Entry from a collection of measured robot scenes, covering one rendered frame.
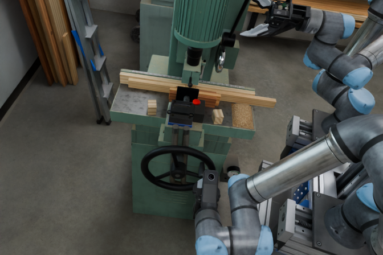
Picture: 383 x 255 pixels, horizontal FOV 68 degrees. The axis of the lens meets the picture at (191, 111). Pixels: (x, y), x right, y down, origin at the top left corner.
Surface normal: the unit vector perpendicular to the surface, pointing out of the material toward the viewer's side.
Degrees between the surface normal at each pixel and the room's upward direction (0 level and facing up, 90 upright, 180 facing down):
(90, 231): 0
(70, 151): 0
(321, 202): 0
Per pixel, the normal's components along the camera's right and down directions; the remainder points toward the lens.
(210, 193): 0.07, -0.24
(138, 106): 0.14, -0.69
